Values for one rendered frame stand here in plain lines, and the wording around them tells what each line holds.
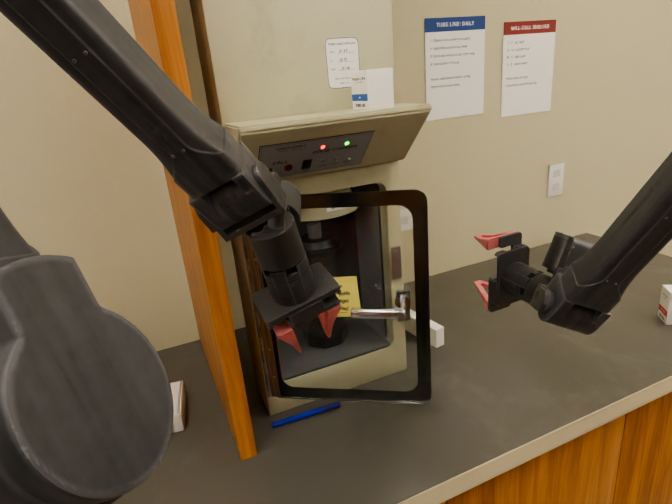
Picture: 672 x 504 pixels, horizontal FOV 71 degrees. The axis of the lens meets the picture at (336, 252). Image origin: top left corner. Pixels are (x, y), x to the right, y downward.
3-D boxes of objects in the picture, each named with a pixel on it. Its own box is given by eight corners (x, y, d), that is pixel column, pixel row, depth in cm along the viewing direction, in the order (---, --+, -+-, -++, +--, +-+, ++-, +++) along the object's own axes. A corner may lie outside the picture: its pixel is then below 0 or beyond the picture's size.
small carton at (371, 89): (352, 109, 79) (349, 71, 77) (377, 106, 81) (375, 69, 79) (368, 109, 75) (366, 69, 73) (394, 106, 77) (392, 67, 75)
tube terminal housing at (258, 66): (241, 357, 116) (177, 10, 89) (358, 322, 127) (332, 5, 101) (269, 416, 94) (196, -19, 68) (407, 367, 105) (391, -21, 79)
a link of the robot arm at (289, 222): (239, 236, 51) (290, 225, 50) (246, 203, 57) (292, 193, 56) (259, 283, 55) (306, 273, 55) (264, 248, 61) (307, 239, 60)
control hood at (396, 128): (230, 185, 78) (220, 123, 75) (399, 157, 89) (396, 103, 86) (247, 198, 68) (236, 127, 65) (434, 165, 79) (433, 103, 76)
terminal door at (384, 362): (273, 395, 92) (241, 196, 79) (431, 402, 86) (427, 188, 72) (272, 397, 91) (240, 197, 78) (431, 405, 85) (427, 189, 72)
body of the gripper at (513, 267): (521, 242, 83) (555, 255, 76) (519, 294, 86) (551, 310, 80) (492, 251, 80) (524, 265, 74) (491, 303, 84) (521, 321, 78)
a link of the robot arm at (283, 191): (189, 208, 50) (255, 170, 48) (208, 161, 59) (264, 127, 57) (255, 281, 56) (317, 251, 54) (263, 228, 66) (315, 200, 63)
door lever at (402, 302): (355, 307, 81) (354, 294, 80) (410, 308, 79) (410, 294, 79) (350, 323, 76) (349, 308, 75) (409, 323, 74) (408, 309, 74)
